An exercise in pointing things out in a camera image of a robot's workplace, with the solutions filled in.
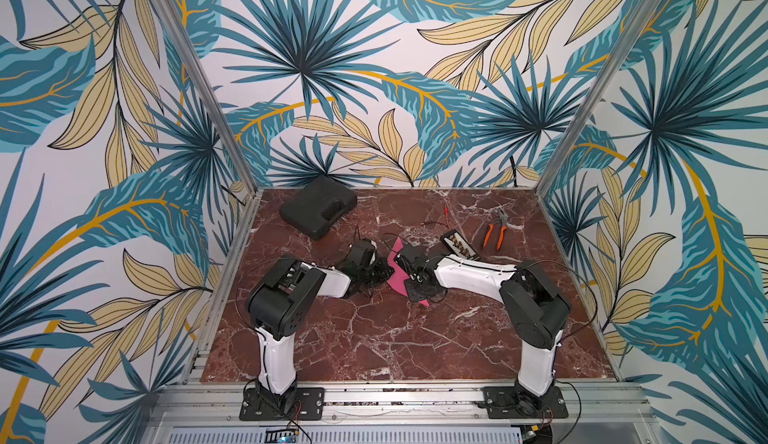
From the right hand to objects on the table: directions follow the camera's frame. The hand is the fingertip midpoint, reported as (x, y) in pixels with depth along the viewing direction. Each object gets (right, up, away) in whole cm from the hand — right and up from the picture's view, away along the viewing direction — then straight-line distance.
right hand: (419, 292), depth 93 cm
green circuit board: (-35, -29, -21) cm, 51 cm away
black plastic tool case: (-35, +27, +13) cm, 46 cm away
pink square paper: (-7, +5, -1) cm, 9 cm away
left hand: (-7, +6, +3) cm, 10 cm away
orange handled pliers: (+34, +24, +19) cm, 45 cm away
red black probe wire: (+12, +21, +17) cm, 29 cm away
